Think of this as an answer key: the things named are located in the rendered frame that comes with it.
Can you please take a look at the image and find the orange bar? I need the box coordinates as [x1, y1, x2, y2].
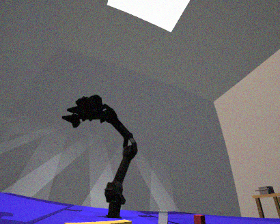
[64, 219, 132, 224]

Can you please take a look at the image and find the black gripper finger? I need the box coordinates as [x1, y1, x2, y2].
[67, 102, 86, 115]
[62, 113, 76, 126]

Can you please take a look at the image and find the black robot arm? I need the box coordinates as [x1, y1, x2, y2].
[75, 95, 138, 219]

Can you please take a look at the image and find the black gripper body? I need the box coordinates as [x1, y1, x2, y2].
[72, 99, 96, 128]

